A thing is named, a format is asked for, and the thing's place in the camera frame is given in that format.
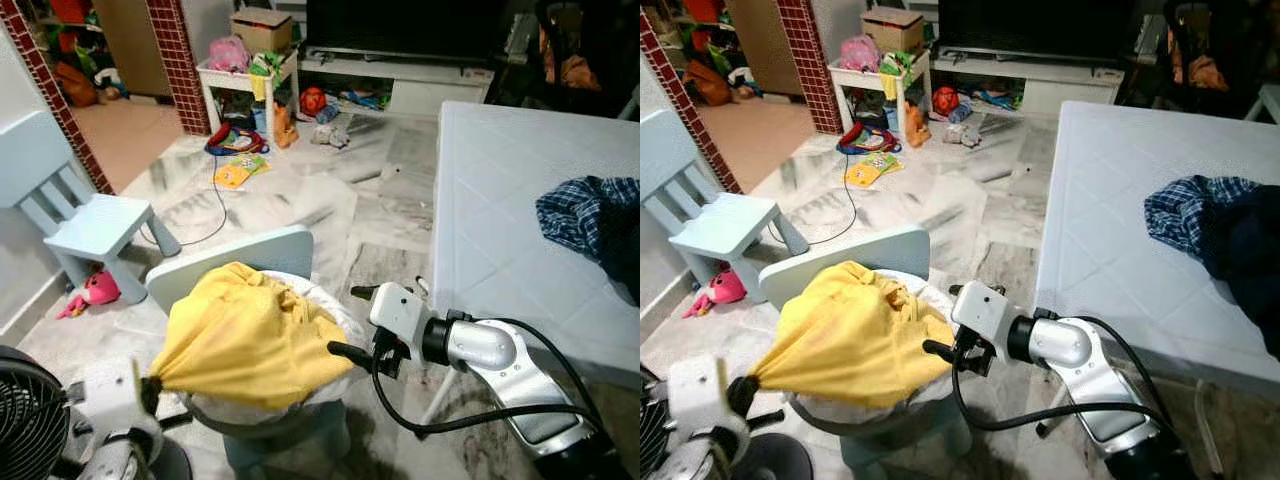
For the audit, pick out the pink plush toy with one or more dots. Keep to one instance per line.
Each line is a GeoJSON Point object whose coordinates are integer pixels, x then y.
{"type": "Point", "coordinates": [722, 290]}
{"type": "Point", "coordinates": [95, 290]}

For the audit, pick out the green cloth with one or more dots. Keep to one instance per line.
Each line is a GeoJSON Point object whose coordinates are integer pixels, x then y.
{"type": "Point", "coordinates": [898, 65]}
{"type": "Point", "coordinates": [268, 65]}

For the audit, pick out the small white side table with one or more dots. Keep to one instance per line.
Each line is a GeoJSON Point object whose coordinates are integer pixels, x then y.
{"type": "Point", "coordinates": [855, 80]}
{"type": "Point", "coordinates": [225, 80]}

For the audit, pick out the white folding table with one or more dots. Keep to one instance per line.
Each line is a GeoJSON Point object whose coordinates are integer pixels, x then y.
{"type": "Point", "coordinates": [530, 220]}
{"type": "Point", "coordinates": [1150, 220]}

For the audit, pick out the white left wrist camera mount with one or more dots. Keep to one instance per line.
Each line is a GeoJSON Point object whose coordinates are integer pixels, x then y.
{"type": "Point", "coordinates": [105, 395]}
{"type": "Point", "coordinates": [700, 395]}

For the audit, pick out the white television stand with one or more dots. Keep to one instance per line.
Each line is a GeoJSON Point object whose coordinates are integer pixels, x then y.
{"type": "Point", "coordinates": [1040, 85]}
{"type": "Point", "coordinates": [400, 85]}

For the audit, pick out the orange bag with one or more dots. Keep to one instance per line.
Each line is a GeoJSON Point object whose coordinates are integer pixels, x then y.
{"type": "Point", "coordinates": [915, 125]}
{"type": "Point", "coordinates": [285, 125]}

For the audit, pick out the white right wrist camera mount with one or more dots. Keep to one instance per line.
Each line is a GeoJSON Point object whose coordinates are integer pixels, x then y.
{"type": "Point", "coordinates": [398, 310]}
{"type": "Point", "coordinates": [982, 310]}

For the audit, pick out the black television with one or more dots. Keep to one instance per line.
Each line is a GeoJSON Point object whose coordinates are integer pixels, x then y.
{"type": "Point", "coordinates": [410, 25]}
{"type": "Point", "coordinates": [1040, 25]}

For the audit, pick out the blue plaid garment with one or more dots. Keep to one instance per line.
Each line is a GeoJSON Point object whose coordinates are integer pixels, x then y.
{"type": "Point", "coordinates": [1185, 210]}
{"type": "Point", "coordinates": [580, 210]}

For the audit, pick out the cardboard box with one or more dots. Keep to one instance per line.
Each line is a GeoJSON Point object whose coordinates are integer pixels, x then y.
{"type": "Point", "coordinates": [893, 28]}
{"type": "Point", "coordinates": [262, 28]}

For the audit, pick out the pink bag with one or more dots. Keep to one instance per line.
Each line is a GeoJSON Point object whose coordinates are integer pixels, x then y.
{"type": "Point", "coordinates": [860, 52]}
{"type": "Point", "coordinates": [228, 55]}

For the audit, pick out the brown bag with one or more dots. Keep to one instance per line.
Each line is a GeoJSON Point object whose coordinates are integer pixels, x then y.
{"type": "Point", "coordinates": [1205, 72]}
{"type": "Point", "coordinates": [575, 72]}

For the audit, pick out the yellow shirt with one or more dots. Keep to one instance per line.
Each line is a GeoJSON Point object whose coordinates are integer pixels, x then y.
{"type": "Point", "coordinates": [250, 335]}
{"type": "Point", "coordinates": [860, 335]}

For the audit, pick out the grey laundry basket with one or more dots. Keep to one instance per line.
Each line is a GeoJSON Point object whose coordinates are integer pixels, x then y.
{"type": "Point", "coordinates": [880, 430]}
{"type": "Point", "coordinates": [275, 432]}

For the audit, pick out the grey plush toy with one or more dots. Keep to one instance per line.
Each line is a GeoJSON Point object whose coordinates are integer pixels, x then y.
{"type": "Point", "coordinates": [963, 135]}
{"type": "Point", "coordinates": [330, 135]}

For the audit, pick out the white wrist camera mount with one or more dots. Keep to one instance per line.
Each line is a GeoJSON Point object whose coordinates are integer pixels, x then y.
{"type": "Point", "coordinates": [105, 395]}
{"type": "Point", "coordinates": [398, 310]}
{"type": "Point", "coordinates": [982, 310]}
{"type": "Point", "coordinates": [700, 395]}

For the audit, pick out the red ball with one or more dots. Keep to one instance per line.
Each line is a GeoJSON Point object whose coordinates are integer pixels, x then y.
{"type": "Point", "coordinates": [945, 100]}
{"type": "Point", "coordinates": [313, 100]}

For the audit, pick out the yellow picture book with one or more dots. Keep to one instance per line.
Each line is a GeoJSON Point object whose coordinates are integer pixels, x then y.
{"type": "Point", "coordinates": [873, 168]}
{"type": "Point", "coordinates": [240, 170]}

